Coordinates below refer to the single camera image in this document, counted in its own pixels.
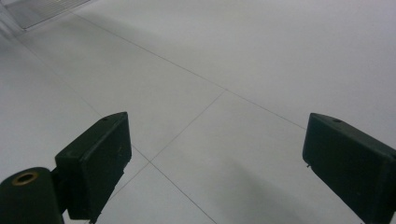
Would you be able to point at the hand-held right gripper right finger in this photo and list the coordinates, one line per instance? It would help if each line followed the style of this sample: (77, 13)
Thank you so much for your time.
(351, 168)

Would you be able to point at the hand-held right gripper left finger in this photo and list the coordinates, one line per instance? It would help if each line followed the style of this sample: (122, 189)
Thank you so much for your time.
(93, 168)

